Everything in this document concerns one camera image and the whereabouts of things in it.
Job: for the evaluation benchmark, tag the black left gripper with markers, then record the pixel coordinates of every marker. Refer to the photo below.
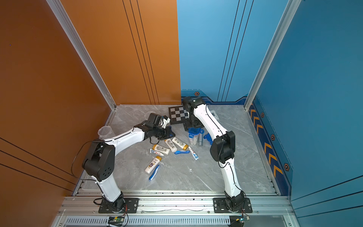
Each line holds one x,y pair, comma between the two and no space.
168,130

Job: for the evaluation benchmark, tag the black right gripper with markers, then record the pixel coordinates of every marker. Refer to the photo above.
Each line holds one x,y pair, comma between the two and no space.
187,125

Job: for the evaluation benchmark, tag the clear plastic container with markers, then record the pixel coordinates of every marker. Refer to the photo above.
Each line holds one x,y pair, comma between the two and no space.
193,139
105,133

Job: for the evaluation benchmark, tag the blue lid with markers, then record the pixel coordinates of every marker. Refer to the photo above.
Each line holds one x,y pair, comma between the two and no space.
208,138
194,131

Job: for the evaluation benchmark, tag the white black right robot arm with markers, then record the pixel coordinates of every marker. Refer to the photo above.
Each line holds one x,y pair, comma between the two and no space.
222,149

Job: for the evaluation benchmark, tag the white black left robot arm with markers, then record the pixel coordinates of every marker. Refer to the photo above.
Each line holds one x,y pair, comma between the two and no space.
99,161

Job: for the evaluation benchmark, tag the black white checkerboard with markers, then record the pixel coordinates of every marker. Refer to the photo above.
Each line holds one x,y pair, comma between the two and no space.
178,115

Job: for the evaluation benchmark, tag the toothpaste tube left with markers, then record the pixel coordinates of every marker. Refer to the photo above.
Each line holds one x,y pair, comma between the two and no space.
156,152

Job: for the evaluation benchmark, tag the toothpaste tube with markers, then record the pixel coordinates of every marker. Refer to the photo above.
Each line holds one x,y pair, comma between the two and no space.
156,152
195,156

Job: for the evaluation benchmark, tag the white bottle orange cap left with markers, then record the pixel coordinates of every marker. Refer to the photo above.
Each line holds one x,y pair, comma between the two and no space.
161,149

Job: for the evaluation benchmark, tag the small white card box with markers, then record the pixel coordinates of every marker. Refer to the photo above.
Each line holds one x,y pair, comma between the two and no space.
214,114

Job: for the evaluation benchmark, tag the white bottle orange cap upper-left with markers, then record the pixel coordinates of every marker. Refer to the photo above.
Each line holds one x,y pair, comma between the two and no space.
171,145

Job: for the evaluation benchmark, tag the white bottle orange cap upper-right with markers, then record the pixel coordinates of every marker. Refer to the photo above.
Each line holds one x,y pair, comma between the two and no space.
180,143

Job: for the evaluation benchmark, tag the blue toothbrush middle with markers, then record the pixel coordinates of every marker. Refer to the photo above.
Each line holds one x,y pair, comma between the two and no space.
181,152

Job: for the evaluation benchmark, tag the blue toothbrush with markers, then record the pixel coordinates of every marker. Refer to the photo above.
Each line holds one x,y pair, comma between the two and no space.
153,172
181,152

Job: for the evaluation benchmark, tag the silver microphone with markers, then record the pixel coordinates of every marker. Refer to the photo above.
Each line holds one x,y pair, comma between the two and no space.
200,138

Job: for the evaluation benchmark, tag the white bottle orange cap front-left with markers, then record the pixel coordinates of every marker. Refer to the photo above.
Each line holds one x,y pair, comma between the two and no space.
153,164

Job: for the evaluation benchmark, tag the blue lid by microphone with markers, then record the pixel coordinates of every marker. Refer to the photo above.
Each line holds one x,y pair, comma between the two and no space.
208,138

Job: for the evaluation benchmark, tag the blue toothbrush front left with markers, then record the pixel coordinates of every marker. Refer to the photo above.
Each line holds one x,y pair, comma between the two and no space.
153,172

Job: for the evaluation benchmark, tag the toothpaste tube right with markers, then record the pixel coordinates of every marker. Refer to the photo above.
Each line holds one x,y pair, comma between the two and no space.
195,156

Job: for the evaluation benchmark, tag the green circuit board left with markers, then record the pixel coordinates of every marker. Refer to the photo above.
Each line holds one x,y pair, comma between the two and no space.
116,221

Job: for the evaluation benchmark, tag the circuit board right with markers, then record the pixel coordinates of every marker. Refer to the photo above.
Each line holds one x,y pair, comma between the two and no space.
238,221

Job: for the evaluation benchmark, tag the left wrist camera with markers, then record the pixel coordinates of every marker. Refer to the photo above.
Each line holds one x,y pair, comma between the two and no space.
158,120

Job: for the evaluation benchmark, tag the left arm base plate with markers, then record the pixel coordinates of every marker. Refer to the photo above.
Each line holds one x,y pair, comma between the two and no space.
128,205

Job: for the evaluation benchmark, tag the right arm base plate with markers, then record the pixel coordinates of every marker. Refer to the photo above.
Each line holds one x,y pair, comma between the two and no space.
220,206

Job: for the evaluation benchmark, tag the aluminium front rail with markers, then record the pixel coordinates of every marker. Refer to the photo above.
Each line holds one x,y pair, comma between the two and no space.
175,202

